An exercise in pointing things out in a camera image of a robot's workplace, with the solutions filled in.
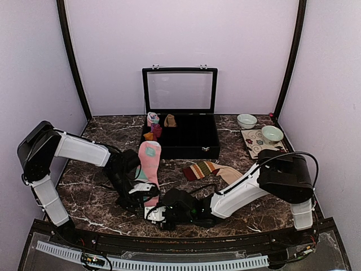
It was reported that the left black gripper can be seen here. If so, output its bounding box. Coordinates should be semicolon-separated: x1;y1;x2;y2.
104;169;140;217

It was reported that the pink patterned sock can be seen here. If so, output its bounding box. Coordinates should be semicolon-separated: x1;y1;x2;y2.
138;141;161;189

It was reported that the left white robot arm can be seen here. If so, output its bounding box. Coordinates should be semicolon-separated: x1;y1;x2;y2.
17;121;160;246

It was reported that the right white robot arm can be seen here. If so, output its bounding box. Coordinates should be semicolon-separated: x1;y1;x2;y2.
161;150;316;245

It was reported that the striped brown beige sock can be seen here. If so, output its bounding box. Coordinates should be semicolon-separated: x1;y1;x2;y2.
182;161;243;185

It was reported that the small circuit board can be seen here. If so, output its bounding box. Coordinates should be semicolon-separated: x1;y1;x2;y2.
81;253;105;266

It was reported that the rolled orange sock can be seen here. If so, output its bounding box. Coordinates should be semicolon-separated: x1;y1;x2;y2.
143;132;157;141

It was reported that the rolled purple red sock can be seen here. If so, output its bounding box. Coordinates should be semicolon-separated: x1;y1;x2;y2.
151;123;162;138

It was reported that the rolled pink white sock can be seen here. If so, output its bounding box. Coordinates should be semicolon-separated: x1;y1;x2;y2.
147;112;159;126

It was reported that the rolled brown sock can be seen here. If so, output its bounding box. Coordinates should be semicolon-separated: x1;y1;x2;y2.
164;114;177;128

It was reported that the floral square plate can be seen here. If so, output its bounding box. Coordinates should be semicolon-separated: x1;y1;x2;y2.
241;129;288;160

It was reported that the far pale green bowl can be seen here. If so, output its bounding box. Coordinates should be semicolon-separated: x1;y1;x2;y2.
237;113;258;129

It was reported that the pale green bowl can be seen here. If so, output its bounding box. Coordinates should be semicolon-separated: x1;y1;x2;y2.
237;113;258;129
261;125;284;145

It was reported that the black glass-lid storage box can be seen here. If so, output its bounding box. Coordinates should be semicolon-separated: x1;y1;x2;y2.
142;66;221;160

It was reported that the near pale green bowl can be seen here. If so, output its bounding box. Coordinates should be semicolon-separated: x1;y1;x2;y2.
261;125;284;145

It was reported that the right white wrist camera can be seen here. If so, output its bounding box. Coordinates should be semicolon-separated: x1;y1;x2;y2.
144;206;166;224

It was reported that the white slotted cable duct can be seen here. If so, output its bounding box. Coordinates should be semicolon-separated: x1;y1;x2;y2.
35;241;270;270

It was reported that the left black frame post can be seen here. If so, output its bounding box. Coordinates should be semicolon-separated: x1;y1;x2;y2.
56;0;93;121

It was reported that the black frame post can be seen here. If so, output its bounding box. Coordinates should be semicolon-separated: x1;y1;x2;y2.
56;0;93;121
273;0;307;122

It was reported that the right black frame post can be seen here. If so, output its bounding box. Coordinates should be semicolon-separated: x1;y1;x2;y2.
273;0;307;122

